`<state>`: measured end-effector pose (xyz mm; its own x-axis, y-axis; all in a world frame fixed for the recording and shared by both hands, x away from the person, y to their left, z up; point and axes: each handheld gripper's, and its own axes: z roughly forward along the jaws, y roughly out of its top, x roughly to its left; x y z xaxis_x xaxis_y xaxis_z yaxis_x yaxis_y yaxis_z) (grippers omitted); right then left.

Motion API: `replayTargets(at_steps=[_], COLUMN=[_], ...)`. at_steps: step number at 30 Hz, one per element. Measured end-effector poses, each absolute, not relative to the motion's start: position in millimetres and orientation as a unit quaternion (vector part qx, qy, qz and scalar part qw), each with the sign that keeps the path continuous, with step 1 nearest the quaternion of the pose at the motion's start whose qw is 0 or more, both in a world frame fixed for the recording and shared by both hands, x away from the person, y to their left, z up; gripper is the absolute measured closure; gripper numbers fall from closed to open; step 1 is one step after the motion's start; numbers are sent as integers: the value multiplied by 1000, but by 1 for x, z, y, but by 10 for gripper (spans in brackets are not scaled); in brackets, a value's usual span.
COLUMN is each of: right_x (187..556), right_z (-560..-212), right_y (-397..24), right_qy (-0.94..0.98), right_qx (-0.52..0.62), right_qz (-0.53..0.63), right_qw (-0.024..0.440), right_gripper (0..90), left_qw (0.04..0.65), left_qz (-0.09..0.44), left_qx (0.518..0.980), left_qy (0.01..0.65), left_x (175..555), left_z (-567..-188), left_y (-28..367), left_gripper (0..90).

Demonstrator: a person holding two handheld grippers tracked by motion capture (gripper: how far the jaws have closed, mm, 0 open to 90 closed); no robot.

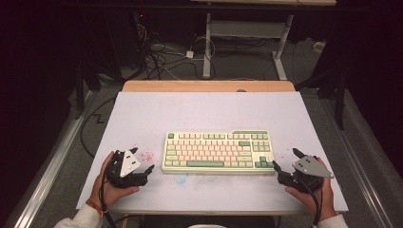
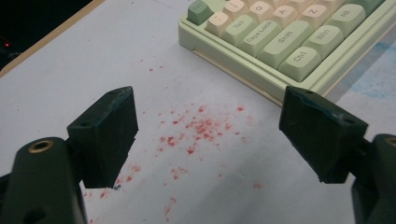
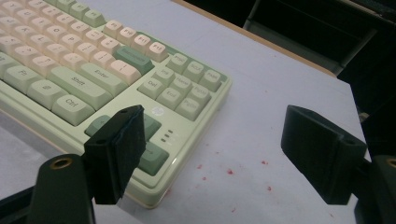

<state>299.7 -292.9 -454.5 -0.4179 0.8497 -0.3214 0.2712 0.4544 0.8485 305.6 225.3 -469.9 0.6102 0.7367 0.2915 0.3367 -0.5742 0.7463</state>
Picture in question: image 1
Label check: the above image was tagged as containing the black floor cable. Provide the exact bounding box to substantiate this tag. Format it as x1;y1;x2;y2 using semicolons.
79;96;117;160

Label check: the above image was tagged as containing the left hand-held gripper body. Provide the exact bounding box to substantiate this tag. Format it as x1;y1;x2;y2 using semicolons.
105;148;150;190

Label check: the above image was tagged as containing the black stand leg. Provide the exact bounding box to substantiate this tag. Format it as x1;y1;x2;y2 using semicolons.
73;61;87;121

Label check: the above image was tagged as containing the cream pink green keyboard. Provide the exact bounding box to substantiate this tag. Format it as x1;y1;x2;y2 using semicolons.
161;129;277;176

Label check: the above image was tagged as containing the tangle of black cables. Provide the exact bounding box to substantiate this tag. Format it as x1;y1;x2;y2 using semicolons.
131;12;218;82

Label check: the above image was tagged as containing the orange bracelet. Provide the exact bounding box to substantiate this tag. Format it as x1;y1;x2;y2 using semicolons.
85;199;108;219

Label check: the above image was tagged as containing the metal floor rail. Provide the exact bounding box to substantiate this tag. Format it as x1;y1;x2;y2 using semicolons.
318;97;397;228
12;90;98;228

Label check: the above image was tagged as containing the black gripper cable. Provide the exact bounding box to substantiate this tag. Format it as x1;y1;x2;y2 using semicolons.
293;175;324;228
98;158;119;228

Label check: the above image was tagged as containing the person's left hand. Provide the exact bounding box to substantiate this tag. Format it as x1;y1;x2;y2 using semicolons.
89;151;141;210

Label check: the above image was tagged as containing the white metal desk frame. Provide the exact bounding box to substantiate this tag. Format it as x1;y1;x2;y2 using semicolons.
201;12;295;81

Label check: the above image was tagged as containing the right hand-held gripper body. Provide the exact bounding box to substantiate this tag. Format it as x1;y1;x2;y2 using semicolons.
277;154;336;195

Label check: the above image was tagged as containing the person's right hand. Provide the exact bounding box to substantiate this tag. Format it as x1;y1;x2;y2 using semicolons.
284;157;337;222

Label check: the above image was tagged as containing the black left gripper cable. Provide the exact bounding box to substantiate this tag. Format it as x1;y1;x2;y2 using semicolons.
98;158;119;228

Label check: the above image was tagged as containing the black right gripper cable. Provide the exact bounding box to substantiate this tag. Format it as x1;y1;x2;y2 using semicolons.
293;175;324;228

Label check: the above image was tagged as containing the white table board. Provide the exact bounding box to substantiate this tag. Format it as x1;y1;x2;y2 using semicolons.
75;90;350;214

